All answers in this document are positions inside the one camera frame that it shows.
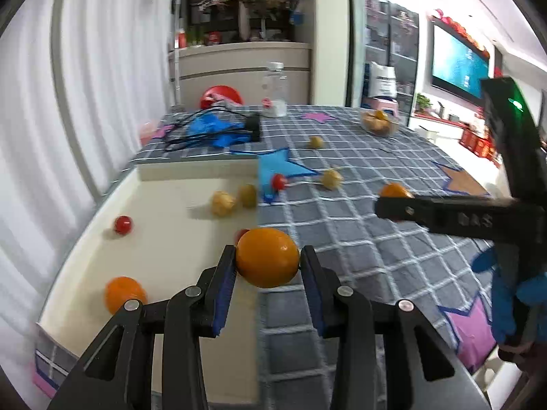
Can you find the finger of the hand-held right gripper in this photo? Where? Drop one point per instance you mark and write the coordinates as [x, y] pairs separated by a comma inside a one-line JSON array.
[[401, 209]]

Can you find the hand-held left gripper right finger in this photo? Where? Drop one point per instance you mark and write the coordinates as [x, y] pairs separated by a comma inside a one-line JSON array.
[[314, 294]]

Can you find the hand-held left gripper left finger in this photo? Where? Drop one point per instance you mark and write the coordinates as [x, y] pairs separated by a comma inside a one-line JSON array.
[[224, 290]]

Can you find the orange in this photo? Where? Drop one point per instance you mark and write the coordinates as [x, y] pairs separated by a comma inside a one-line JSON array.
[[124, 292], [267, 260], [395, 190]]

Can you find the white foam tray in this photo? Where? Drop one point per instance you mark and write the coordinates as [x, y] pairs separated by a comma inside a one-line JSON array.
[[171, 230]]

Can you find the wrinkled yellow citrus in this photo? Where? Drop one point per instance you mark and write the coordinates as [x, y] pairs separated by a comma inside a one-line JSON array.
[[223, 204]]

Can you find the round yellow citrus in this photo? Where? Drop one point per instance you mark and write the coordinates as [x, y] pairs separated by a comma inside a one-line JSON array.
[[248, 195]]

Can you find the person's right hand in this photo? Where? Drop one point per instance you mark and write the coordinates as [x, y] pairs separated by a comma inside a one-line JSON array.
[[502, 290]]

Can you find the red gift boxes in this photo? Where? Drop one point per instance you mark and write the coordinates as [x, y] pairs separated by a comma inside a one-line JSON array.
[[480, 145]]

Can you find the grey checked tablecloth with stars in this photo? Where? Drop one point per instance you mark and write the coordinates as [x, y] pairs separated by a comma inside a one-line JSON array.
[[363, 162]]

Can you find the small yellow citrus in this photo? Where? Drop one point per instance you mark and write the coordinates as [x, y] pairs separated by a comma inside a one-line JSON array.
[[331, 179]]

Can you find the clear bowl of citrus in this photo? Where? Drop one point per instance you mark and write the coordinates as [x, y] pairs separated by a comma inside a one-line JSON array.
[[378, 123]]

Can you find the green potted plant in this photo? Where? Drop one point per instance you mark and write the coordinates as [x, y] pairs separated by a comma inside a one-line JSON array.
[[423, 102]]

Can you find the pink stool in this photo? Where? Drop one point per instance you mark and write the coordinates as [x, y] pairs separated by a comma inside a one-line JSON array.
[[382, 106]]

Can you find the small green-yellow citrus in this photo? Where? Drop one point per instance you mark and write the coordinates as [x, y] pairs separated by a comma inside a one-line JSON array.
[[315, 141]]

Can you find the white paper bag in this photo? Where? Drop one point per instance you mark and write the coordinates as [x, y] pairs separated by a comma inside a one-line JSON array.
[[382, 79]]

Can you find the blue disposable gloves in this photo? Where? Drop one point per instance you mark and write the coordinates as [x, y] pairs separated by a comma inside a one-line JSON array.
[[209, 126]]

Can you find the black power adapter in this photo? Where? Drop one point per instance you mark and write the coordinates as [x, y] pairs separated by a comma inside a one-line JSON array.
[[253, 127]]

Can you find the glass display cabinet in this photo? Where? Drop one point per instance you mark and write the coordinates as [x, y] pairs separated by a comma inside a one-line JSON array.
[[391, 21]]

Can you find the clear plastic water bottle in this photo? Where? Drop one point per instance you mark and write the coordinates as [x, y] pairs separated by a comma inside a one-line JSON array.
[[274, 89]]

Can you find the pink cup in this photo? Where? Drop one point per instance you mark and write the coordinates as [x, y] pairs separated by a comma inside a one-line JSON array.
[[146, 131]]

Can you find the red ball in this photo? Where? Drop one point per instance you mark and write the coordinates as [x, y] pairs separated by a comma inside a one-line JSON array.
[[220, 93]]

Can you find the cream cabinet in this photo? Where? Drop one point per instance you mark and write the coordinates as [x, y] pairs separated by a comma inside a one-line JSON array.
[[239, 62]]

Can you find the wall television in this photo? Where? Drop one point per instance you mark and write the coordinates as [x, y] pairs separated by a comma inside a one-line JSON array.
[[459, 66]]

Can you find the red wall decoration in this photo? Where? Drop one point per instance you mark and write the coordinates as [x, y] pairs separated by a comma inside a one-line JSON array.
[[459, 30]]

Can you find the cluttered wall shelf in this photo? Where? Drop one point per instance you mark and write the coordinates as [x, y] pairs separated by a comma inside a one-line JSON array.
[[239, 13]]

